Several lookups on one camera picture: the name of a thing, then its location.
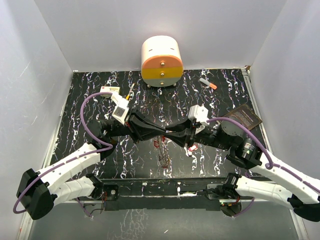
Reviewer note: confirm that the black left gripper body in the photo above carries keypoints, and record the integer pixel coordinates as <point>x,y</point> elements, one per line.
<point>118,129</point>

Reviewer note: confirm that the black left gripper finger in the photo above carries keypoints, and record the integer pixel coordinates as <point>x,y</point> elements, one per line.
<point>142,124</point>
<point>146,133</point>

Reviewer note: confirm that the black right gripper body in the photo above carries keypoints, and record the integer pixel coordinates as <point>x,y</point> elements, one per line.
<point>208,136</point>

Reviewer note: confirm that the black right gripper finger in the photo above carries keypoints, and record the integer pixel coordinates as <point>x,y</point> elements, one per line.
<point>181,139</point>
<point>181,128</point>

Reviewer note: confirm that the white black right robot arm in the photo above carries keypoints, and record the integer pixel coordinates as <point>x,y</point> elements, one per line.
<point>289,187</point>

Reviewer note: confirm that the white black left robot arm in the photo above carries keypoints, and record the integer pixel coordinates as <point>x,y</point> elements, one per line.
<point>40,191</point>

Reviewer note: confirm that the yellow and white pen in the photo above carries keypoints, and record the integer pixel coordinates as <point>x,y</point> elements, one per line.
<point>130,91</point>

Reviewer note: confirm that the dark paperback book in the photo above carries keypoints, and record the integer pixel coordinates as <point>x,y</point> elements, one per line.
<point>245,116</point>

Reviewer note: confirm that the white small cardboard box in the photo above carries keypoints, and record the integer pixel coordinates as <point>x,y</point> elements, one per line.
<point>109,90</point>

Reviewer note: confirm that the orange and grey marker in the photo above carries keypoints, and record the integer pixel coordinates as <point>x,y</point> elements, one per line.
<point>207,83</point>

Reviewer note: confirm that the round three-colour drawer cabinet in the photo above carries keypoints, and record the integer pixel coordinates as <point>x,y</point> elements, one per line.
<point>161,62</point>

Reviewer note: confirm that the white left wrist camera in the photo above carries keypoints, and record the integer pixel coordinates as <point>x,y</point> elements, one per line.
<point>121,109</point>

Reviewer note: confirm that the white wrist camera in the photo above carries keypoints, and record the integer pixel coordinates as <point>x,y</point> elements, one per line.
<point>199,115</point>
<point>121,109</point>

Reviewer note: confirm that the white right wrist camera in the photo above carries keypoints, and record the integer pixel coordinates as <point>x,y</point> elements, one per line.
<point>199,115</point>

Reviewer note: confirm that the aluminium frame rail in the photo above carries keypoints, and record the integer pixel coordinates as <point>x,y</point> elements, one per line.
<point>249,220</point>

